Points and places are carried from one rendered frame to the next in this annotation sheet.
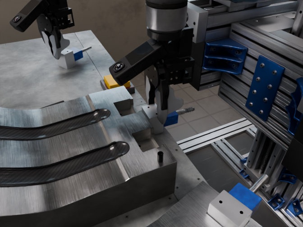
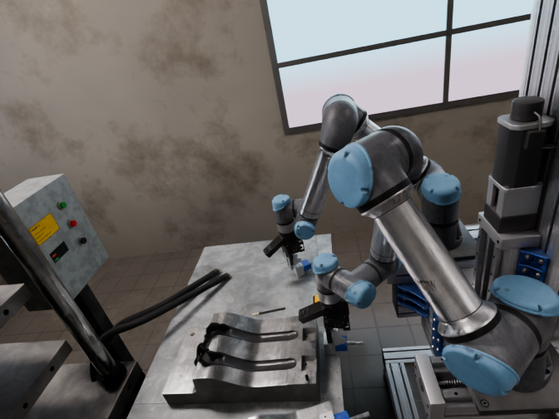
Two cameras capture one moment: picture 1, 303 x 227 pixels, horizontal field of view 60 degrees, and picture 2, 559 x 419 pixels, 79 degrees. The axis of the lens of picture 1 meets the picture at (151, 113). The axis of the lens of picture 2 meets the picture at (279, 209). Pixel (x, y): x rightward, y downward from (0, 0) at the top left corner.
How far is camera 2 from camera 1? 75 cm
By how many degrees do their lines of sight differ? 31
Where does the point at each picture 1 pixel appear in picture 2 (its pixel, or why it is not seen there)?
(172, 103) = (337, 339)
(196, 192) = (322, 406)
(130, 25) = not seen: hidden behind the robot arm
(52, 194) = (251, 378)
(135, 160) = (294, 374)
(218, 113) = not seen: hidden behind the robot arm
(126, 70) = (304, 317)
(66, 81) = (293, 288)
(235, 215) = not seen: outside the picture
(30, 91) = (269, 293)
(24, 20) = (270, 251)
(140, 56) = (314, 310)
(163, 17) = (323, 298)
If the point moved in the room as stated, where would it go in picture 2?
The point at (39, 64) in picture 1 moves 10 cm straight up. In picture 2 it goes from (281, 267) to (278, 250)
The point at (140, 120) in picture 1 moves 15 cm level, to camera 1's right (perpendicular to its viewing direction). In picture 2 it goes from (310, 347) to (355, 362)
